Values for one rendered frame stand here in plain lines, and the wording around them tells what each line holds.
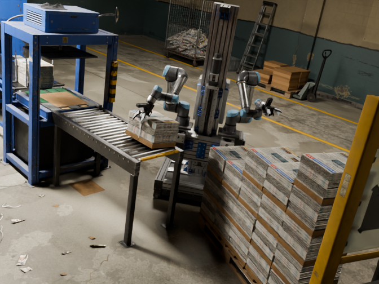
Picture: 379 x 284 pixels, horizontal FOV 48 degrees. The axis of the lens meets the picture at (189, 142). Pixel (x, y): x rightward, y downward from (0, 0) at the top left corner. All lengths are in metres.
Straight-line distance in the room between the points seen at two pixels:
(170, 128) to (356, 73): 7.04
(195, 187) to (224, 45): 1.47
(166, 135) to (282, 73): 6.41
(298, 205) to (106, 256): 1.67
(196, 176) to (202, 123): 0.64
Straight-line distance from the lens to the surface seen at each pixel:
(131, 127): 3.86
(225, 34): 4.32
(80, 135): 4.09
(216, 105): 4.46
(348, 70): 10.33
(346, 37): 10.37
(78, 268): 3.62
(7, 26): 4.71
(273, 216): 3.19
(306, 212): 2.89
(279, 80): 9.93
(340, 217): 2.39
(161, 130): 3.67
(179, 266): 3.72
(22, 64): 5.27
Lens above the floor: 2.27
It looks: 21 degrees down
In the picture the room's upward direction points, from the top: 9 degrees clockwise
